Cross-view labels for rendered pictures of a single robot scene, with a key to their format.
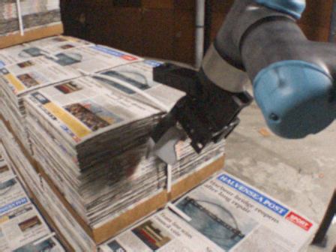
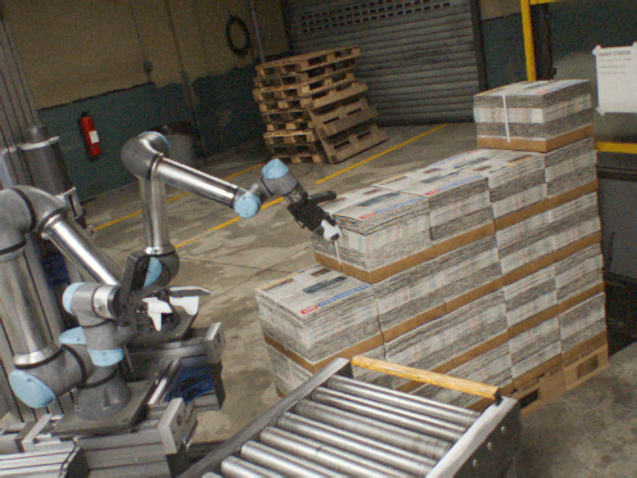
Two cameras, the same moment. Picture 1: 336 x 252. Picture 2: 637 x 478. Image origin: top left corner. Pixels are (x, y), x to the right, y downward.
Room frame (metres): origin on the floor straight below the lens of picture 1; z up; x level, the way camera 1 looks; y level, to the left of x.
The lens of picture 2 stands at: (1.02, -2.25, 1.71)
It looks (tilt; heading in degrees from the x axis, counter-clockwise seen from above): 17 degrees down; 105
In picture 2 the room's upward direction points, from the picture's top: 11 degrees counter-clockwise
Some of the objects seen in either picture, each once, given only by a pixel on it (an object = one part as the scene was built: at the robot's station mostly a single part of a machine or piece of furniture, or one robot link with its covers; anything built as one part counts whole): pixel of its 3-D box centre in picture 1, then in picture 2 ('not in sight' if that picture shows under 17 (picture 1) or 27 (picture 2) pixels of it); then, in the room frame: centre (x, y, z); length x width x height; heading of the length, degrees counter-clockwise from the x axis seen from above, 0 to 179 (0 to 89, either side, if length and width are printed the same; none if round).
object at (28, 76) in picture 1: (70, 99); (429, 208); (0.80, 0.31, 0.95); 0.38 x 0.29 x 0.23; 131
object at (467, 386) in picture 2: not in sight; (420, 375); (0.81, -0.71, 0.81); 0.43 x 0.03 x 0.02; 151
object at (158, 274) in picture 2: not in sight; (147, 281); (-0.12, -0.28, 0.98); 0.13 x 0.12 x 0.14; 95
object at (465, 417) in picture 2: not in sight; (400, 402); (0.76, -0.77, 0.77); 0.47 x 0.05 x 0.05; 151
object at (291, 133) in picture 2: not in sight; (313, 104); (-1.10, 6.76, 0.65); 1.33 x 0.94 x 1.30; 65
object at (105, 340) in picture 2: not in sight; (108, 336); (0.15, -0.97, 1.11); 0.11 x 0.08 x 0.11; 71
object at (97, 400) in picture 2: not in sight; (100, 389); (-0.06, -0.78, 0.87); 0.15 x 0.15 x 0.10
